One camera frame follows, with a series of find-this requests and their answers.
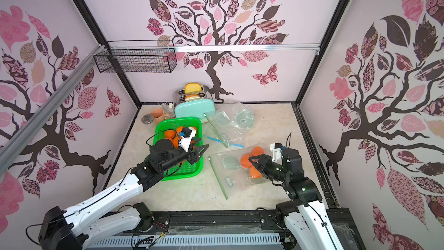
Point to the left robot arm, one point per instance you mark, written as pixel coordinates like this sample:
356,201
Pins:
79,226

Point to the yellow toast slice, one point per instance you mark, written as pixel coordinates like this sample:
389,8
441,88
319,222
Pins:
192,88

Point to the black wire wall basket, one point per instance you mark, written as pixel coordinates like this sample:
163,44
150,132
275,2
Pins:
138,56

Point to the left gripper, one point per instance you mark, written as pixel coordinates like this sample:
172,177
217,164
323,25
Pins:
197,156

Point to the aluminium rail bar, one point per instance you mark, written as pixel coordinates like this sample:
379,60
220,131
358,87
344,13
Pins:
18,142

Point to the mint green toaster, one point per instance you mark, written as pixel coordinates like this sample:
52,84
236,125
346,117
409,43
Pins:
196,108

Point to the clear green-zip bag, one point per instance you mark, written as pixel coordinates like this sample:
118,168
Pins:
232,122

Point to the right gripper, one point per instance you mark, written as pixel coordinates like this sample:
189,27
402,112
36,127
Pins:
263,163

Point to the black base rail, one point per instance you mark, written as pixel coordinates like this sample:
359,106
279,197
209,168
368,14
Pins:
256,221

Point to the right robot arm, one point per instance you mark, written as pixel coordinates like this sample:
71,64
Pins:
304,215

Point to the white slotted cable duct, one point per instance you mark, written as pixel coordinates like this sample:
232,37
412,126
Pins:
191,242

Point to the orange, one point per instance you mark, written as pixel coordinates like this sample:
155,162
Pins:
170,134

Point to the clear green-strip bag of oranges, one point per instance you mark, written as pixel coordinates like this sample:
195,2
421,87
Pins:
233,170

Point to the pink ceramic mug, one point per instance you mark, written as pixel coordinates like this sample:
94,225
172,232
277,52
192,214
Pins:
159,115

